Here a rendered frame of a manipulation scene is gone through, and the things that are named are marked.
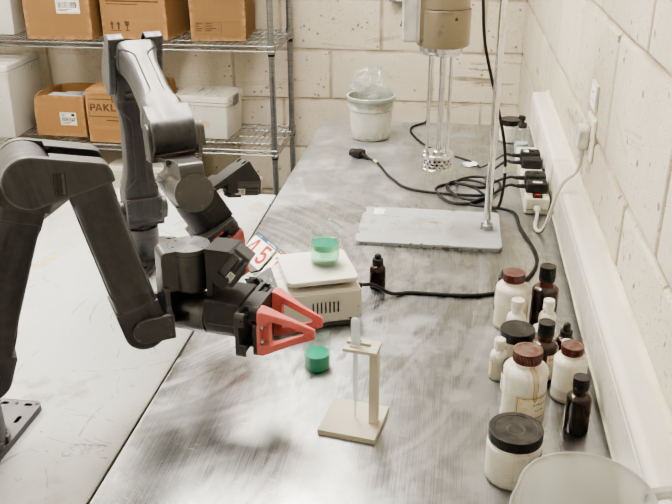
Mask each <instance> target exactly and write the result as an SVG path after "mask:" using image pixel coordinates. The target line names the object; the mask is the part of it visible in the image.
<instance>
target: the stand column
mask: <svg viewBox="0 0 672 504"><path fill-rule="evenodd" d="M507 6H508V0H500V6H499V19H498V33H497V46H496V59H495V73H494V86H493V100H492V113H491V127H490V140H489V154H488V167H487V181H486V194H485V207H484V222H481V227H480V229H481V230H483V231H492V230H493V223H491V211H492V198H493V185H494V172H495V159H496V147H497V134H498V121H499V108H500V95H501V83H502V70H503V57H504V44H505V32H506V19H507Z"/></svg>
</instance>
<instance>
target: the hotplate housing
mask: <svg viewBox="0 0 672 504"><path fill-rule="evenodd" d="M270 267H271V269H272V272H273V275H274V277H275V280H276V283H277V286H278V287H279V288H282V289H283V290H285V291H286V292H287V293H288V294H290V295H291V296H292V297H294V298H295V299H296V300H297V301H299V302H300V303H301V304H302V305H304V306H305V307H307V308H309V309H310V310H312V311H313V312H315V313H317V314H318V315H320V316H321V317H323V326H332V325H341V324H349V323H351V319H352V318H354V317H357V318H359V317H361V302H362V289H361V288H362V282H357V281H355V282H347V283H337V284H328V285H318V286H309V287H300V288H290V287H288V286H287V284H286V281H285V279H284V276H283V273H282V271H281V268H280V266H279V263H278V264H275V265H272V266H270ZM284 315H286V316H288V317H291V318H293V319H295V320H297V321H299V322H308V321H312V319H310V318H308V317H306V316H304V315H303V314H301V313H299V312H297V311H295V310H293V309H292V308H290V307H288V306H286V305H284Z"/></svg>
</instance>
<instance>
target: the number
mask: <svg viewBox="0 0 672 504"><path fill-rule="evenodd" d="M247 247H248V248H250V249H251V250H252V251H253V252H255V253H256V254H255V256H254V257H253V258H252V261H253V262H254V263H255V264H256V265H258V266H259V267H260V266H261V265H262V264H263V263H264V261H265V260H266V259H267V258H268V257H269V256H270V255H271V254H272V252H273V251H274V249H273V248H272V247H271V246H269V245H268V244H267V243H265V242H264V241H263V240H262V239H260V238H259V237H258V236H257V235H256V236H255V237H254V238H253V239H252V240H251V241H250V242H249V244H248V245H247Z"/></svg>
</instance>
